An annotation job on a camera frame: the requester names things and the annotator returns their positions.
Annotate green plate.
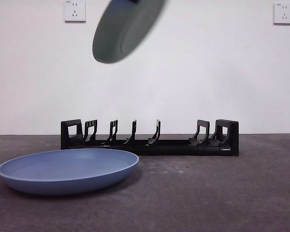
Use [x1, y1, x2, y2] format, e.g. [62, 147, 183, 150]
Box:
[92, 0, 173, 64]

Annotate blue plate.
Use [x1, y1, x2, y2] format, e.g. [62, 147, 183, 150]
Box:
[0, 148, 140, 196]

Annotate black plate rack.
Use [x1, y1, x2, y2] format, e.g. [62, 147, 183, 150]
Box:
[60, 118, 240, 157]

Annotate white wall socket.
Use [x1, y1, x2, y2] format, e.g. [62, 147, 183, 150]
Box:
[273, 2, 290, 25]
[64, 0, 87, 24]

